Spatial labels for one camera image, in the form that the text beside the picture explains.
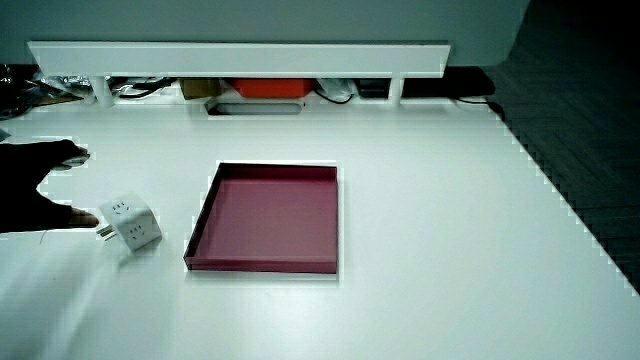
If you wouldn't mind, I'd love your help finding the person's right hand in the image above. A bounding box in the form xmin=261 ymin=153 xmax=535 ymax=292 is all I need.
xmin=0 ymin=139 xmax=100 ymax=235

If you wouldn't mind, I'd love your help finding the black cable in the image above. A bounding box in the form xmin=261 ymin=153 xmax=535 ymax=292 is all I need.
xmin=112 ymin=76 xmax=177 ymax=100
xmin=313 ymin=88 xmax=355 ymax=106
xmin=452 ymin=95 xmax=507 ymax=122

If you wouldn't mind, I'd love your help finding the white cube socket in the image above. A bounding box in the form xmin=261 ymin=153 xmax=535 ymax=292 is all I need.
xmin=95 ymin=193 xmax=163 ymax=252

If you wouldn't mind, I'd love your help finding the crumpled silver plastic bag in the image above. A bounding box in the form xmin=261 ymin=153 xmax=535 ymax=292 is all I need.
xmin=41 ymin=75 xmax=96 ymax=94

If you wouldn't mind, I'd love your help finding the clear plastic bag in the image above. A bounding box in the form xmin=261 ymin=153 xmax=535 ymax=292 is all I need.
xmin=316 ymin=78 xmax=357 ymax=103

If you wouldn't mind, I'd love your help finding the white desk shelf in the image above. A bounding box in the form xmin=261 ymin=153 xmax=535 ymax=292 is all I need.
xmin=27 ymin=40 xmax=452 ymax=109

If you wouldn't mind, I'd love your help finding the black box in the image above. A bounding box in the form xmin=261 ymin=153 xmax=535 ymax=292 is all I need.
xmin=355 ymin=78 xmax=391 ymax=99

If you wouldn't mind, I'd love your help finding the red square tray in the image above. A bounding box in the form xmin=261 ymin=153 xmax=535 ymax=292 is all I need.
xmin=182 ymin=161 xmax=340 ymax=275

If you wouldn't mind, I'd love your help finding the brown cardboard box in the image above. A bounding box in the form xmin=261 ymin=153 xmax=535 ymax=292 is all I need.
xmin=178 ymin=77 xmax=222 ymax=100

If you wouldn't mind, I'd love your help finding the black bag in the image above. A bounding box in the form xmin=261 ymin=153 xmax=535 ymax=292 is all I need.
xmin=0 ymin=63 xmax=84 ymax=121

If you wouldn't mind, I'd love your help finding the orange box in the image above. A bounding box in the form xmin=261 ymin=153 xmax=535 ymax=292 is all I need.
xmin=230 ymin=77 xmax=315 ymax=99

